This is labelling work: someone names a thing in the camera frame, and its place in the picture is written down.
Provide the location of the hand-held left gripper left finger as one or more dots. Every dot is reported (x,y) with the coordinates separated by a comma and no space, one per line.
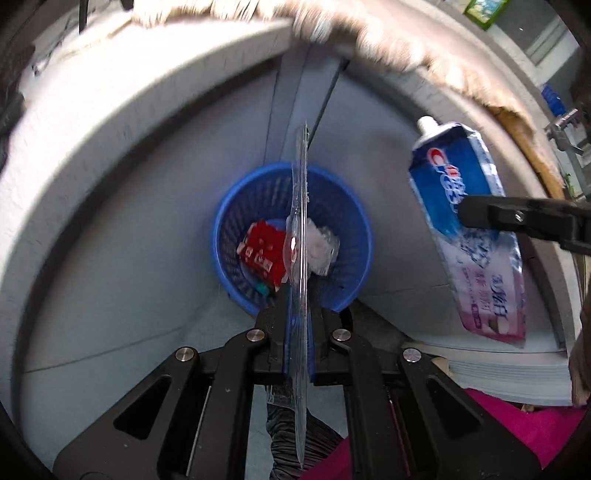
(288,341)

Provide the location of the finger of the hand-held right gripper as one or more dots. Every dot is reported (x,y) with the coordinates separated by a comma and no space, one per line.
(517,217)

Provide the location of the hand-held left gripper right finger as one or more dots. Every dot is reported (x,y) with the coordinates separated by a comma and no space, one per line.
(310,341)

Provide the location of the blue white toothpaste tube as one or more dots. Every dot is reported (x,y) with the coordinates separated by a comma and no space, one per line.
(443,184)

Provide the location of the clear plastic wrapper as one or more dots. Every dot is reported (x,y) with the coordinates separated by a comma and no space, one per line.
(321,249)

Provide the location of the red packet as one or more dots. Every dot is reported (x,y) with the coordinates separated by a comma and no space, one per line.
(261,244)

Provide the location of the blue plastic basket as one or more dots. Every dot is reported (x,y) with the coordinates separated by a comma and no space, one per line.
(231,258)

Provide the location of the clear plastic blister packaging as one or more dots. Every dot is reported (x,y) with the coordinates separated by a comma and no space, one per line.
(300,230)

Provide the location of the yellow wooden rim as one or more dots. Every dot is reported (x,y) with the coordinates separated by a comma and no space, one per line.
(531,143)

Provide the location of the grey pleated cloth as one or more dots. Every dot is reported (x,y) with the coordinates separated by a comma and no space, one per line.
(281,434)

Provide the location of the metal clamp stand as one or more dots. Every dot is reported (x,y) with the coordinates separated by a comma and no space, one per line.
(565,131)

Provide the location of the blue crate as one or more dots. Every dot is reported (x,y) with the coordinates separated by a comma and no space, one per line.
(553,100)

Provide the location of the stack of white paper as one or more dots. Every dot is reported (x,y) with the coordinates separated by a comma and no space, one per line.
(498,374)

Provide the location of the tan cloth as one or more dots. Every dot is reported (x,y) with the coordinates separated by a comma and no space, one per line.
(581,369)

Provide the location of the green box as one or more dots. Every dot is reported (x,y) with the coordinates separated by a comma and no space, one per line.
(487,11)

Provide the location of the magenta clothing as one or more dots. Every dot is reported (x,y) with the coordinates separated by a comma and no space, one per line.
(508,429)

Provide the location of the beige checked fringed tablecloth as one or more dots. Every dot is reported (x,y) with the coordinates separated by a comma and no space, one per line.
(369,41)

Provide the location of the black tripod legs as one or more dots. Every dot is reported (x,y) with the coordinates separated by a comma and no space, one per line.
(84,14)

